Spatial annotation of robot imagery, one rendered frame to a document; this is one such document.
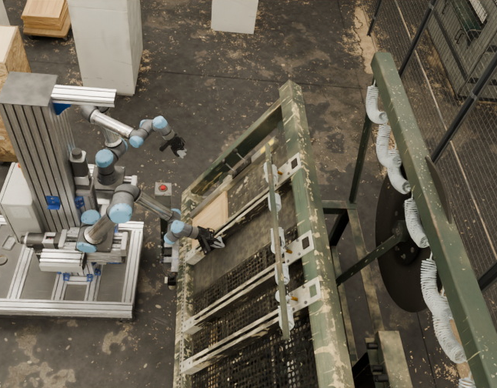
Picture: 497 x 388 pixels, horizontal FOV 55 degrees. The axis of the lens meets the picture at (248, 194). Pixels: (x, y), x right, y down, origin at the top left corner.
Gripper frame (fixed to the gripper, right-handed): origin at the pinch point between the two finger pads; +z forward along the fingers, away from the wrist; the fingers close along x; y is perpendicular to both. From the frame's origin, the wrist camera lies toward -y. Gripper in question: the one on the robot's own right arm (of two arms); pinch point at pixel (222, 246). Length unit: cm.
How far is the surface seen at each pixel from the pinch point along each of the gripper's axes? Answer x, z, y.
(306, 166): -82, -5, 5
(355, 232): -17, 114, 44
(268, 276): -46, -4, -42
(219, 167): 3, -1, 67
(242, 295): -23.0, -3.2, -43.1
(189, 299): 37.9, 0.5, -20.4
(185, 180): 118, 37, 152
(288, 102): -79, -9, 54
